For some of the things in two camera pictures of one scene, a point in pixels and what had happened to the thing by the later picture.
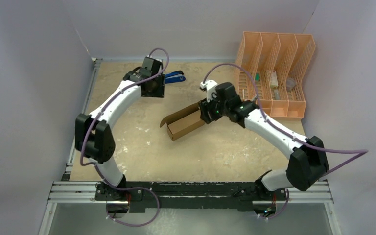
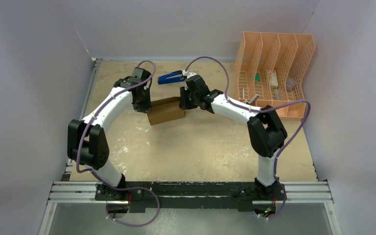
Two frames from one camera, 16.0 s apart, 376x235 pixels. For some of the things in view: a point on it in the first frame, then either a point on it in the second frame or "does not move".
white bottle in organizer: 274,82 does not move
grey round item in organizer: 290,83 does not move
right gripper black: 205,110 -> 184,103
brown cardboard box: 182,122 -> 165,110
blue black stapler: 174,77 does not move
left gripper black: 159,92 -> 145,107
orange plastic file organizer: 268,69 does not move
